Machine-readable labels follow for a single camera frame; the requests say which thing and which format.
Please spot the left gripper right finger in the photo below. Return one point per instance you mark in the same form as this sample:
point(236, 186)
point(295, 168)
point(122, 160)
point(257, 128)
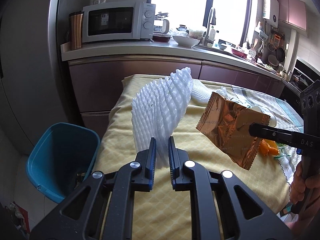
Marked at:
point(177, 157)

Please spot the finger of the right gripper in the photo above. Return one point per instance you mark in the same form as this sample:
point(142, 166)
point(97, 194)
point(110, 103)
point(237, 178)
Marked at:
point(270, 133)

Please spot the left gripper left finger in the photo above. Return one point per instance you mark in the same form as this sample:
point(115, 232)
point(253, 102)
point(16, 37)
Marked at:
point(144, 179)

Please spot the orange peel piece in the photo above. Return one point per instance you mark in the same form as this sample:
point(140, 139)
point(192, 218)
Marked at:
point(268, 147)

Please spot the copper foil snack wrapper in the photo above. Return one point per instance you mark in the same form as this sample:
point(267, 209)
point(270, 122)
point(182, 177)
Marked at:
point(226, 124)

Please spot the white foam fruit net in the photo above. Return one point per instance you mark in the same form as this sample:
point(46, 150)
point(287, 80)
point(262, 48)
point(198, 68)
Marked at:
point(157, 110)

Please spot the blue plastic trash bin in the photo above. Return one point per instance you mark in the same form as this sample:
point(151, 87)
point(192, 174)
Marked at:
point(62, 153)

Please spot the kitchen counter cabinet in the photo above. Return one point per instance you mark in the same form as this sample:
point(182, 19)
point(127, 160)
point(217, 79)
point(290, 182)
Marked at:
point(98, 72)

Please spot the chrome kitchen faucet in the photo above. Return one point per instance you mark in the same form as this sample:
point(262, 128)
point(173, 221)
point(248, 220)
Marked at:
point(210, 32)

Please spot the person's right hand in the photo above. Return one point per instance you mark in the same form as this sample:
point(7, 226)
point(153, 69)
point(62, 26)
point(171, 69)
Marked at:
point(299, 186)

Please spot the white grey printed cloth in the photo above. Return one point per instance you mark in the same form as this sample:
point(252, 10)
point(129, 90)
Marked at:
point(282, 116)

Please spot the white water heater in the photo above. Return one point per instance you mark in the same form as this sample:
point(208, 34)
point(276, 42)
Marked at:
point(271, 12)

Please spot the white ceramic bowl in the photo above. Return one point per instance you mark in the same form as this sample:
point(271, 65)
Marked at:
point(186, 41)

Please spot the grey refrigerator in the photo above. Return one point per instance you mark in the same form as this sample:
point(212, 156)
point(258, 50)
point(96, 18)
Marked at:
point(30, 78)

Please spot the white electric kettle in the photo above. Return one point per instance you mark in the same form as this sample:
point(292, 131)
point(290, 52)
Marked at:
point(161, 26)

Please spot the white microwave oven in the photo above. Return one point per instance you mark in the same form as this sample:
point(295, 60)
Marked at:
point(118, 21)

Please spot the copper thermos tumbler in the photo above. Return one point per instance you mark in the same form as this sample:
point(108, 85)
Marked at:
point(75, 29)

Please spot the pink wall cabinet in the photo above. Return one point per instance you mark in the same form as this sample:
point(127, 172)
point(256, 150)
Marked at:
point(293, 12)

